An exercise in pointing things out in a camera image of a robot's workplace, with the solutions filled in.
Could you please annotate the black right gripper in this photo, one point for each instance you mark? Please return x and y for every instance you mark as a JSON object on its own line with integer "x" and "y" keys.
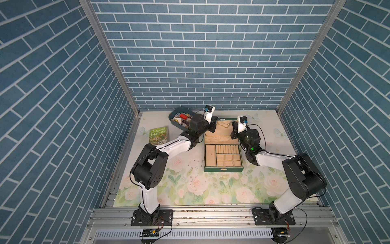
{"x": 235, "y": 131}

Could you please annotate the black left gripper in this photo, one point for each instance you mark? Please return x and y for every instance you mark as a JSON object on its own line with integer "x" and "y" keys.
{"x": 211, "y": 124}

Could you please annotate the green jewelry box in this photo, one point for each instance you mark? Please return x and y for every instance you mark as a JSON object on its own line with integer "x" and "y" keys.
{"x": 222, "y": 154}

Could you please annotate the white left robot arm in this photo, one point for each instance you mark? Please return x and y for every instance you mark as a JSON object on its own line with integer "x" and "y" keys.
{"x": 149, "y": 168}

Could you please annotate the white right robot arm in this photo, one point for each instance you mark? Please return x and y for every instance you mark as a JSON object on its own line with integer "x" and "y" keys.
{"x": 303, "y": 177}

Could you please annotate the red box in bin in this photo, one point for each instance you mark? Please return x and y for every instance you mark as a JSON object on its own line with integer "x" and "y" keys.
{"x": 183, "y": 116}

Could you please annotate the teal storage bin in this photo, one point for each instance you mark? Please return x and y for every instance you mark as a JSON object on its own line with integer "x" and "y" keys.
{"x": 180, "y": 123}

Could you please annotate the green illustrated book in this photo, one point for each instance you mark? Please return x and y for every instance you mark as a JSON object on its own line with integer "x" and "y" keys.
{"x": 158, "y": 136}

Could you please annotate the small green circuit board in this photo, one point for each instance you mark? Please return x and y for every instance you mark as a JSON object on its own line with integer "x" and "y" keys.
{"x": 150, "y": 233}

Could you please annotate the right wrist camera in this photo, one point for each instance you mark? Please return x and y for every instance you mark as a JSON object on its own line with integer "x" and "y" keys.
{"x": 242, "y": 124}

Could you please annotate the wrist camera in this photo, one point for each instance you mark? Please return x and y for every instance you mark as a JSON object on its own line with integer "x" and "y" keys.
{"x": 242, "y": 124}
{"x": 208, "y": 113}

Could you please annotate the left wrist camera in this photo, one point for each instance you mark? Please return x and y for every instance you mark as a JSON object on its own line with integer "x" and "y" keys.
{"x": 208, "y": 113}

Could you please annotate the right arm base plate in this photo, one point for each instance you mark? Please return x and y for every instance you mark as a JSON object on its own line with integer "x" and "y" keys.
{"x": 264, "y": 216}

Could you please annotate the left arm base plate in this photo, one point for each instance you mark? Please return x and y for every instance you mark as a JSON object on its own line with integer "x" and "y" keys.
{"x": 159, "y": 217}

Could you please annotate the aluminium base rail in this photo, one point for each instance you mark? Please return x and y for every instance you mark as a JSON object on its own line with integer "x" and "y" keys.
{"x": 215, "y": 224}

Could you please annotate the aluminium right corner post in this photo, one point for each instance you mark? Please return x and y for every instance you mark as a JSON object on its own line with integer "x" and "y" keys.
{"x": 324, "y": 29}

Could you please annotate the aluminium corner post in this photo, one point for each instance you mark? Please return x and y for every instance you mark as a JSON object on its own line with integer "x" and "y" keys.
{"x": 99, "y": 32}
{"x": 324, "y": 29}

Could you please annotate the aluminium left corner post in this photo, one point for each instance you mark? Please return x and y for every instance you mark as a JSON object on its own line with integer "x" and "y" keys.
{"x": 99, "y": 32}

